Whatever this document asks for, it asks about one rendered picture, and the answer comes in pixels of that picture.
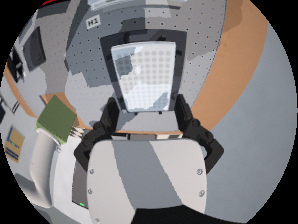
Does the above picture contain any white microplate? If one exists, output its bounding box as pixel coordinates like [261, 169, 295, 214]
[88, 0, 187, 11]
[111, 41, 176, 112]

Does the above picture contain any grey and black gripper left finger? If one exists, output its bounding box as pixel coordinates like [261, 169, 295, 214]
[73, 97, 120, 172]

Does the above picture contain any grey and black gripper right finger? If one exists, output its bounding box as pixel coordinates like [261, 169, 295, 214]
[174, 94, 224, 175]

